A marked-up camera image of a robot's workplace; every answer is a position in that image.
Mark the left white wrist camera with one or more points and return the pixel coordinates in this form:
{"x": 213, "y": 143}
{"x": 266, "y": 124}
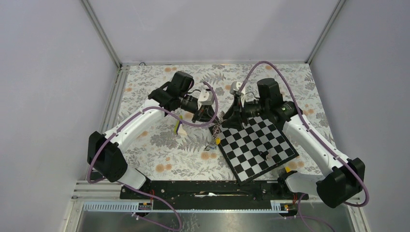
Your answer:
{"x": 205, "y": 98}

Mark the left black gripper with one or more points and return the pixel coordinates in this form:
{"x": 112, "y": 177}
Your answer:
{"x": 205, "y": 114}

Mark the green purple white toy bricks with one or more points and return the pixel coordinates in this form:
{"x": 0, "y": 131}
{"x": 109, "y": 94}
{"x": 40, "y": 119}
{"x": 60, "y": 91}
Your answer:
{"x": 178, "y": 129}

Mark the black white chessboard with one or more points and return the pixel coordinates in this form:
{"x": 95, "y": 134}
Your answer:
{"x": 241, "y": 148}

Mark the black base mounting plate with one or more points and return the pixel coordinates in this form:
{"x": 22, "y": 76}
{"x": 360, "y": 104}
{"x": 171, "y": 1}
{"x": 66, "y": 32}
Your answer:
{"x": 214, "y": 194}

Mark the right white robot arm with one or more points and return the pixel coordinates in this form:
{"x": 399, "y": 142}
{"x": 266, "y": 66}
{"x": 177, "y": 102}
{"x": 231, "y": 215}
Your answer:
{"x": 341, "y": 177}

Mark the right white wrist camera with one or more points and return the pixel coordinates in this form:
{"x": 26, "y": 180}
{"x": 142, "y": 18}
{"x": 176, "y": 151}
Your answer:
{"x": 238, "y": 91}

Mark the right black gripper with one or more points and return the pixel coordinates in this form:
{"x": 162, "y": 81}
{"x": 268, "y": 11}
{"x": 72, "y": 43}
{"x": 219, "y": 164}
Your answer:
{"x": 235, "y": 116}

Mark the floral patterned table mat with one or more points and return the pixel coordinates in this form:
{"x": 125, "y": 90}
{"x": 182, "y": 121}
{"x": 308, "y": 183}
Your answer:
{"x": 162, "y": 155}

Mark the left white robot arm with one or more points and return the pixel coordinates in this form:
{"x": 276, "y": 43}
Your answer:
{"x": 106, "y": 150}

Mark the metal keyring disc with rings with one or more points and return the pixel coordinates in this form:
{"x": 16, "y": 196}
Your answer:
{"x": 215, "y": 131}

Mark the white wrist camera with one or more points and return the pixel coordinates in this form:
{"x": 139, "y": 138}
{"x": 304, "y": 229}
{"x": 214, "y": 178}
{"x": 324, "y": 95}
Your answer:
{"x": 205, "y": 98}
{"x": 238, "y": 91}

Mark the white slotted cable duct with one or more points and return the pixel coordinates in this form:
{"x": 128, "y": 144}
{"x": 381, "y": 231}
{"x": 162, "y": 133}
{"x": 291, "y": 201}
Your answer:
{"x": 146, "y": 207}

